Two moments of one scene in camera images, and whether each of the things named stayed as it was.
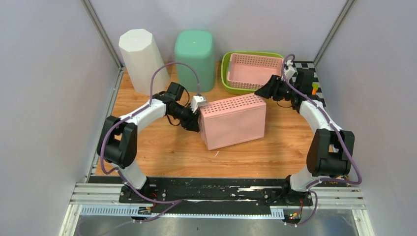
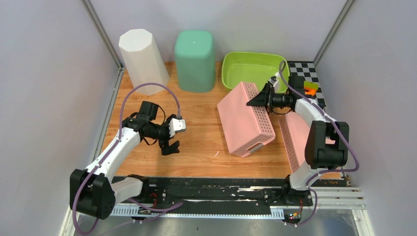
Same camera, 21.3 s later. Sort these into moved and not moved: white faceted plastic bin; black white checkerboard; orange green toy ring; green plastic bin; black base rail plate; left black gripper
Moved: left black gripper
Not moved: orange green toy ring; black white checkerboard; green plastic bin; black base rail plate; white faceted plastic bin
